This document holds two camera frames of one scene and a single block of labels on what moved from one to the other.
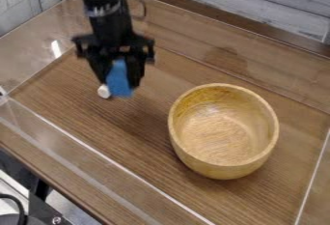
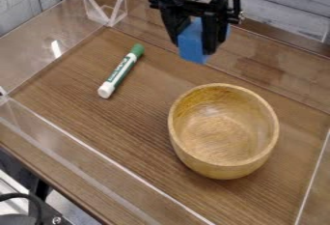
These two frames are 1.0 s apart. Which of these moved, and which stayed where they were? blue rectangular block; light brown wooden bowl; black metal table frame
Moved: blue rectangular block
Stayed: light brown wooden bowl; black metal table frame
